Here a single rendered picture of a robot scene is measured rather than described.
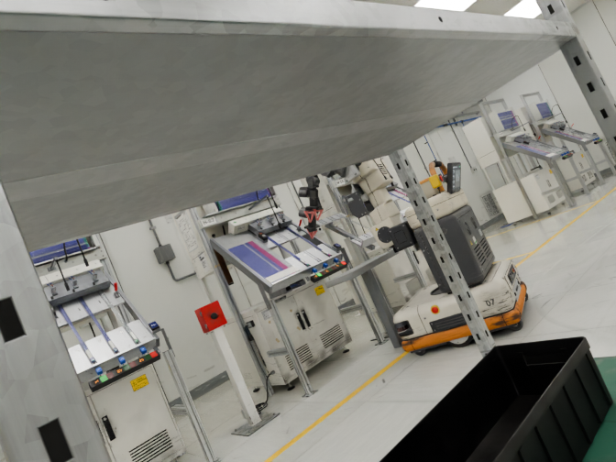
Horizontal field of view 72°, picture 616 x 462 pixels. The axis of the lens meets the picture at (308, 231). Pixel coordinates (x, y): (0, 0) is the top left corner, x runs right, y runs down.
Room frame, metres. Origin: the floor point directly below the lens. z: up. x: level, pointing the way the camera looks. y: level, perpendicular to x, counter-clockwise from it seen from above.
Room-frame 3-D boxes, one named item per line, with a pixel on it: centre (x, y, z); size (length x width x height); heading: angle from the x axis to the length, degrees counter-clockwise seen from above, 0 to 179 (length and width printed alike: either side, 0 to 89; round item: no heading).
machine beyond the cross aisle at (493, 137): (6.64, -3.36, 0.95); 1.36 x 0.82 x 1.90; 39
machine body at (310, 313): (3.47, 0.50, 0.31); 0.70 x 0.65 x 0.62; 129
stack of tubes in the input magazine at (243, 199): (3.41, 0.38, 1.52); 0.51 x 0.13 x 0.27; 129
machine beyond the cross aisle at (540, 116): (7.55, -4.49, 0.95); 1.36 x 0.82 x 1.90; 39
